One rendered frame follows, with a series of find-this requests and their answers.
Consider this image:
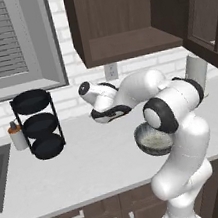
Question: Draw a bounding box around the white wall outlet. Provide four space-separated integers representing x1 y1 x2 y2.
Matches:
102 62 121 82

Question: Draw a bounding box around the dark wood open wall cabinet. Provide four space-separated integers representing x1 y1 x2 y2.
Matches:
62 0 207 72

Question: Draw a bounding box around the black three-tier stand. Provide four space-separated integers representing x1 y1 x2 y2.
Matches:
7 85 69 165

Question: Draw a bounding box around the grey speckled bowl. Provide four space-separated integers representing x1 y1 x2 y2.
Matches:
131 117 178 161

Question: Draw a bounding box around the grey window with blinds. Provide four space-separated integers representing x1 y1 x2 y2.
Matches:
0 0 71 105

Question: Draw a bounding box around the dark wood glass cabinet door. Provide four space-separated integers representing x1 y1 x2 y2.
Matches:
174 0 218 87

